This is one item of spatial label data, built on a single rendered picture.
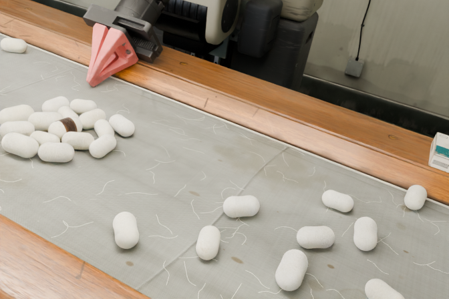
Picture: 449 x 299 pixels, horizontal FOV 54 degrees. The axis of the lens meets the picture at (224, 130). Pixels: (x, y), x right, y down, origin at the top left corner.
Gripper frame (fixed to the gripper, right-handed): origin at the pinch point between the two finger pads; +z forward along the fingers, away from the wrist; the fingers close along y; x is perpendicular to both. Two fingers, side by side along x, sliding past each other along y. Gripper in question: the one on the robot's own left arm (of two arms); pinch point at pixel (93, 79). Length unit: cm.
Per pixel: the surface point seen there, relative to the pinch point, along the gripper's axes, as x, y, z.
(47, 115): -8.4, 4.1, 8.8
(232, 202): -8.6, 27.1, 9.1
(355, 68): 162, 13, -116
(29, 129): -9.6, 4.2, 11.2
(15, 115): -9.4, 1.3, 10.3
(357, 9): 142, 4, -137
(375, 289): -9.8, 40.9, 10.9
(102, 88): 1.3, 1.2, 0.3
